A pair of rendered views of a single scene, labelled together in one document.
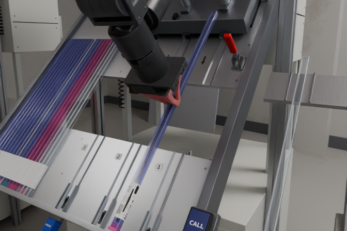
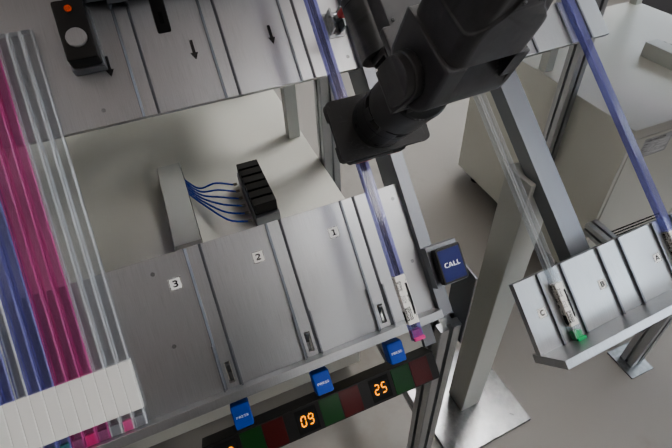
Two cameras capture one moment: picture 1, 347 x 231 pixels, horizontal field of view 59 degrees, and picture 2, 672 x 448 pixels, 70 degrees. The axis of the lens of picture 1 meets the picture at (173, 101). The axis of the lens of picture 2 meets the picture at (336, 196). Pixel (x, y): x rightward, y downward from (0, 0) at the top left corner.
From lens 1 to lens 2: 55 cm
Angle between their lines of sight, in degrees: 54
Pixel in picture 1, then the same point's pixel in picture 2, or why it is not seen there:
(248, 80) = not seen: hidden behind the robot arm
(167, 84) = (421, 136)
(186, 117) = not seen: outside the picture
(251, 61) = not seen: hidden behind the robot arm
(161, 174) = (344, 238)
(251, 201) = (327, 187)
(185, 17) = not seen: outside the picture
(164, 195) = (368, 258)
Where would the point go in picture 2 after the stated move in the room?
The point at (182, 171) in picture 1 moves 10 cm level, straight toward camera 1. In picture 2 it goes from (368, 219) to (430, 249)
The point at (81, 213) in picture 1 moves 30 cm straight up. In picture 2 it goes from (273, 361) to (233, 190)
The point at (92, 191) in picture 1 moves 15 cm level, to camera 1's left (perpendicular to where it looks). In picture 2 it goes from (261, 327) to (172, 421)
